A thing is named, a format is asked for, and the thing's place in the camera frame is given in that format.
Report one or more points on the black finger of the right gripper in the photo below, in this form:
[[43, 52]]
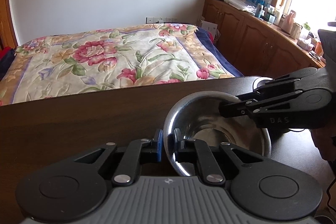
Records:
[[304, 79], [299, 109]]

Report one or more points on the dark blue pillow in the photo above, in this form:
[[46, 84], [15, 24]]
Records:
[[6, 63]]

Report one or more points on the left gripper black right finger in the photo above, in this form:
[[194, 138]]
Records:
[[198, 153]]

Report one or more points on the red pillow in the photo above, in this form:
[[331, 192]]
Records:
[[5, 51]]

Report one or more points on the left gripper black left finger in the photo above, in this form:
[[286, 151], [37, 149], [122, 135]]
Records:
[[138, 152]]

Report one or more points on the wooden cabinet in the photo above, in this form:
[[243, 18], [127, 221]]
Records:
[[253, 46]]

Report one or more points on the pink bottle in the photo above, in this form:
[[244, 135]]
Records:
[[288, 22]]

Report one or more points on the wooden headboard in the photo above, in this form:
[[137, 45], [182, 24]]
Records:
[[8, 38]]

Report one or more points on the wall socket strip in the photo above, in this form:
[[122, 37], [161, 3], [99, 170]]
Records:
[[155, 20]]

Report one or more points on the small steel bowl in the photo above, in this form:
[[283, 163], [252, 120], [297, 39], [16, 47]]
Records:
[[260, 81]]

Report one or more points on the floral bed blanket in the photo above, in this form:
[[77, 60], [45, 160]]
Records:
[[100, 60]]

